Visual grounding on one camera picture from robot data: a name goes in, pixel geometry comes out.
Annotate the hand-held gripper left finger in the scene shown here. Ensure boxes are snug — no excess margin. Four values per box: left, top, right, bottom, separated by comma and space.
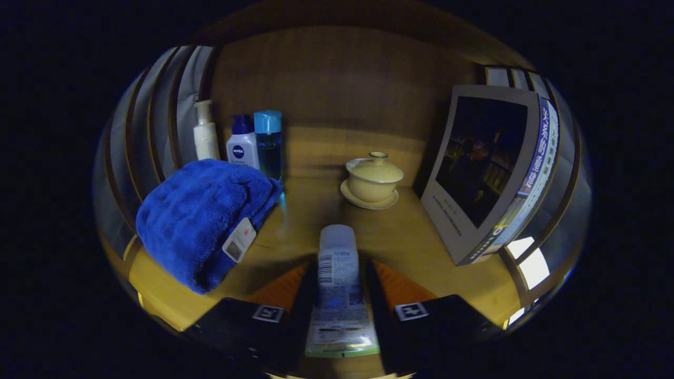
184, 261, 319, 377

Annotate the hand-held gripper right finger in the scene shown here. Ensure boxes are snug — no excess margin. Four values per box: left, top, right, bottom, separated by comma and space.
365, 259, 501, 377

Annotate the white squeeze tube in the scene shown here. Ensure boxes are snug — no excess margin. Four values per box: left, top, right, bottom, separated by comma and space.
304, 224, 381, 358

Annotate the wooden countertop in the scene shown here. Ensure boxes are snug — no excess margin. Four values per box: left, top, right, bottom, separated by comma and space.
126, 176, 522, 332

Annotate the beige lidded teacup with saucer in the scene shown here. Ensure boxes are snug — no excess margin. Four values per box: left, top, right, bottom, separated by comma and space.
340, 152, 405, 211

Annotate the folded blue towel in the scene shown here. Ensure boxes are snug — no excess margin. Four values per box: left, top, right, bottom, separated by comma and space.
135, 159, 282, 294

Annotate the clear blue bottle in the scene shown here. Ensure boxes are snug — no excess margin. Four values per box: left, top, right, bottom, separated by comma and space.
253, 110, 284, 185

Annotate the blue spine book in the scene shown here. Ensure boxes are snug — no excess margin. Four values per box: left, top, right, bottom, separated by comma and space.
420, 85, 560, 266

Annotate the white bottle with blue cap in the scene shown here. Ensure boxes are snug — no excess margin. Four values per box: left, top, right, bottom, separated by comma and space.
226, 114, 261, 170

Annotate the white pump bottle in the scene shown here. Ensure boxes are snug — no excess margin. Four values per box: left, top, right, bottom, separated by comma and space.
193, 100, 221, 161

